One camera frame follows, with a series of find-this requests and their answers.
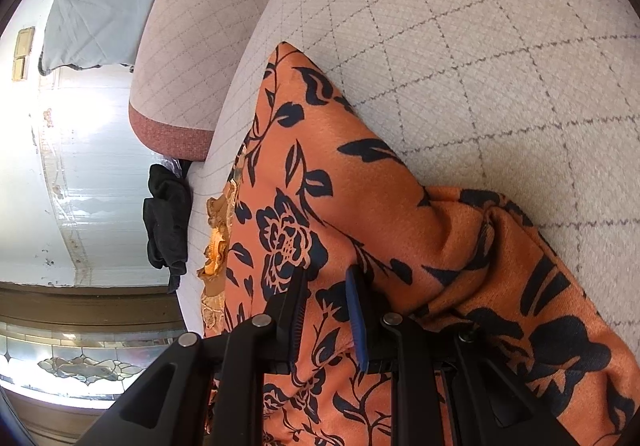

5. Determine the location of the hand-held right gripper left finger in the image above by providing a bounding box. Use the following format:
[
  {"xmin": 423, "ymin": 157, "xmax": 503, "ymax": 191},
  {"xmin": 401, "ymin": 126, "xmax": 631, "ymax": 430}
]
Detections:
[{"xmin": 75, "ymin": 267, "xmax": 311, "ymax": 446}]

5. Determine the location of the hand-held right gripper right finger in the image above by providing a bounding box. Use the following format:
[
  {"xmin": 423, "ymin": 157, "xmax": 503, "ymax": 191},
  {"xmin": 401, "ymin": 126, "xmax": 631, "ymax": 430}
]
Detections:
[{"xmin": 345, "ymin": 265, "xmax": 563, "ymax": 446}]

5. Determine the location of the orange floral print garment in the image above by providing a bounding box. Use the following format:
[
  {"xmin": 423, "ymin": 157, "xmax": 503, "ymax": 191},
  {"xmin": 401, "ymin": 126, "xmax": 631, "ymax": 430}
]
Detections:
[{"xmin": 200, "ymin": 41, "xmax": 636, "ymax": 446}]

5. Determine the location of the black cloth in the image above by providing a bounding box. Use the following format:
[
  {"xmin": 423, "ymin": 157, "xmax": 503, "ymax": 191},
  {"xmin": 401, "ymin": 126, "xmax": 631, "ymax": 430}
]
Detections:
[{"xmin": 142, "ymin": 163, "xmax": 193, "ymax": 294}]

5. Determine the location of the stained glass panel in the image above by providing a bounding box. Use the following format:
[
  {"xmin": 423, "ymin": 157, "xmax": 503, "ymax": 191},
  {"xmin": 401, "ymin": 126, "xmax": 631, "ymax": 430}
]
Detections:
[{"xmin": 0, "ymin": 321, "xmax": 186, "ymax": 399}]

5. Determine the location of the beige quilted sofa cushion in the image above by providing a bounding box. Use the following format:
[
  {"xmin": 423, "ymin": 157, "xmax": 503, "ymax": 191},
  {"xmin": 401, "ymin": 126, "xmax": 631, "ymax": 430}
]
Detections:
[{"xmin": 177, "ymin": 0, "xmax": 640, "ymax": 362}]

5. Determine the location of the brown wooden frame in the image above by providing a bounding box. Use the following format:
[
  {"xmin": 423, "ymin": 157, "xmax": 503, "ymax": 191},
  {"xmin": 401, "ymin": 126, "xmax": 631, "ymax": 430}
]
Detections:
[{"xmin": 0, "ymin": 282, "xmax": 187, "ymax": 432}]

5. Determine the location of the gold wall switch plate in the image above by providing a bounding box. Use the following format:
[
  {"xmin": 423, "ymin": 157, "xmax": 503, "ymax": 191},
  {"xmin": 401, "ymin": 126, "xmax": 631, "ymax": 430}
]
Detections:
[{"xmin": 12, "ymin": 26, "xmax": 36, "ymax": 82}]

